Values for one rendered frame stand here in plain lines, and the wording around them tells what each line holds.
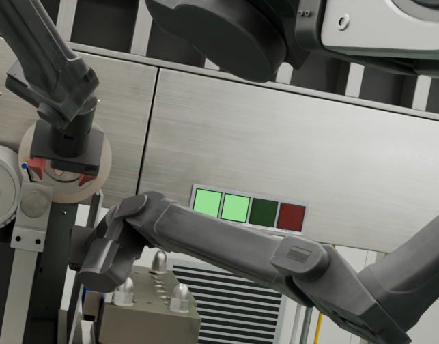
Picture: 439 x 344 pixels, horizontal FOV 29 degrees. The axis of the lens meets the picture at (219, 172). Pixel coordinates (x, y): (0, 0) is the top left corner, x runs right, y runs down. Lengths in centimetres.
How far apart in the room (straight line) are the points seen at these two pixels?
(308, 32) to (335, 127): 139
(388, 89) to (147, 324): 82
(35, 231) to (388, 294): 65
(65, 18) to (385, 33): 138
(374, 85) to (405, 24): 153
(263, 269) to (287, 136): 82
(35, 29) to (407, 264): 48
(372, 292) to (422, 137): 104
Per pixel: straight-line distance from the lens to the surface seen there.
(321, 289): 90
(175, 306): 144
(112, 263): 122
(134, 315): 140
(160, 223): 117
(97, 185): 140
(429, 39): 38
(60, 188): 139
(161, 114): 173
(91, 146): 128
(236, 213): 176
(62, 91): 109
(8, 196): 141
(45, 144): 127
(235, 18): 52
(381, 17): 40
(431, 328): 460
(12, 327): 140
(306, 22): 43
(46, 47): 102
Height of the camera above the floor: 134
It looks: 3 degrees down
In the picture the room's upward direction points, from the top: 10 degrees clockwise
